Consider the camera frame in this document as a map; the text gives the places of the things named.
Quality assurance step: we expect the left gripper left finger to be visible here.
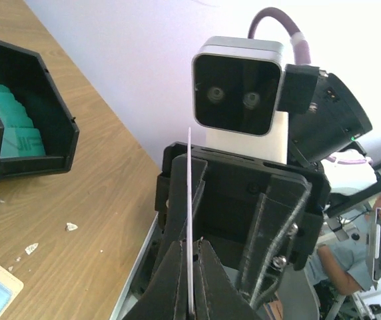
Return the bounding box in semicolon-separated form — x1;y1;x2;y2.
124;241;188;320

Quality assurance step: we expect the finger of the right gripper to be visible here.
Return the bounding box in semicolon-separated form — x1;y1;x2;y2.
236;175;312;300
153;154;208;267

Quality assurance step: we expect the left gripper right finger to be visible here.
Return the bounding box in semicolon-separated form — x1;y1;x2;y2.
193;240;259;320

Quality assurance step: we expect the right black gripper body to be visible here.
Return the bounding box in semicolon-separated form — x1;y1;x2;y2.
155;142;330;270

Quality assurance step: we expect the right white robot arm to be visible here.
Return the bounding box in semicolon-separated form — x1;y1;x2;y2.
153;69;372;299

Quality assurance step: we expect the teal cards stack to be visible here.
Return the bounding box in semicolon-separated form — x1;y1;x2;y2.
0;84;46;159

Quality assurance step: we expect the person in blue shirt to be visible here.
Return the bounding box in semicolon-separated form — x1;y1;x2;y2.
304;195;381;296

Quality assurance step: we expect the black bin right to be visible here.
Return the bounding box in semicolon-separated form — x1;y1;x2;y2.
0;40;79;181

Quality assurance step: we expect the aluminium rail frame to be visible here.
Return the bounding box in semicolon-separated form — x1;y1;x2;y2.
109;213;161;320

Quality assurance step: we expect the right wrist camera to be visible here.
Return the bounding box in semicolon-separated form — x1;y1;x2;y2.
192;36;320;164

